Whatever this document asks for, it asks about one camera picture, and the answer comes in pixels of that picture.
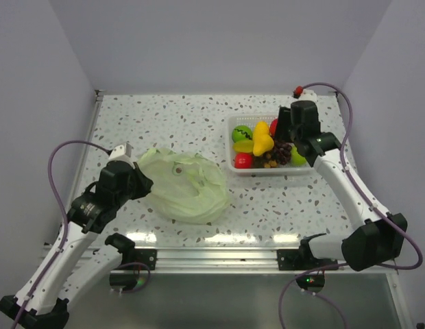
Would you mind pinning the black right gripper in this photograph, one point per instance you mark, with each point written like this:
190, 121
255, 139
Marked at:
284, 118

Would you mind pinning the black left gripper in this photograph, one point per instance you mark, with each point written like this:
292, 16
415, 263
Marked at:
144, 183

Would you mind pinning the red apple toy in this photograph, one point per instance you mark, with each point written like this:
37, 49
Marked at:
272, 128

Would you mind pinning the dark red grape bunch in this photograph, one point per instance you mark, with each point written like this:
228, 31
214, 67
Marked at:
281, 153

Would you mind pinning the yellow pear toy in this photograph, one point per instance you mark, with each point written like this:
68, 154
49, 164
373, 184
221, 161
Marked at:
262, 145

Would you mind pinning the brown longan bunch toy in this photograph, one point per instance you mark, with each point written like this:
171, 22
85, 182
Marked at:
266, 161

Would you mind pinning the light green plastic bag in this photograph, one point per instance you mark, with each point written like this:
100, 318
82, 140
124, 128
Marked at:
187, 187

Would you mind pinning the yellow mango toy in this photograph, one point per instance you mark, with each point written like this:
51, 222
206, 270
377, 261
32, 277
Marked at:
260, 129

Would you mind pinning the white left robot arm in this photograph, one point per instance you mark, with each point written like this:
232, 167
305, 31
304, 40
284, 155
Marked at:
45, 301

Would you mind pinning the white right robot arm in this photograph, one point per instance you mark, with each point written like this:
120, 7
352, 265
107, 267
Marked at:
377, 234

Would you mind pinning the green apple toy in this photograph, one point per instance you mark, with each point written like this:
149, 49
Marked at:
296, 158

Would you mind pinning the white plastic mesh basket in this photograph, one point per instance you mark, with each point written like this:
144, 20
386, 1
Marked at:
251, 120

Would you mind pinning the green watermelon toy ball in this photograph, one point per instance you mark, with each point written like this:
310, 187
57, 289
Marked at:
241, 133

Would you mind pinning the yellow green starfruit toy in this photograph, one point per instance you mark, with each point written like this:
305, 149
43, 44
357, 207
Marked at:
244, 146

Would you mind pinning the red tomato toy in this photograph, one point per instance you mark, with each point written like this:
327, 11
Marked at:
243, 161

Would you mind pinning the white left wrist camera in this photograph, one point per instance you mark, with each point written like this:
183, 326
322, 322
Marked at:
122, 152

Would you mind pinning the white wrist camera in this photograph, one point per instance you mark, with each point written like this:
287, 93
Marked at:
122, 152
303, 94

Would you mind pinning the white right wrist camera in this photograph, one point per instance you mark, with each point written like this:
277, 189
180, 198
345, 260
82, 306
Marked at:
303, 94

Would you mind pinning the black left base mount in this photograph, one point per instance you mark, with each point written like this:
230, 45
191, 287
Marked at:
134, 272

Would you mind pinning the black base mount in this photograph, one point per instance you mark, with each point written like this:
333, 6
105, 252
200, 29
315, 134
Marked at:
301, 264
134, 272

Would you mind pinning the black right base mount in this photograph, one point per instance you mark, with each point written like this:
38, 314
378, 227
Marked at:
301, 264

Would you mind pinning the aluminium table rail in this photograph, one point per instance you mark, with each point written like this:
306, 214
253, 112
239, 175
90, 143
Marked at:
217, 260

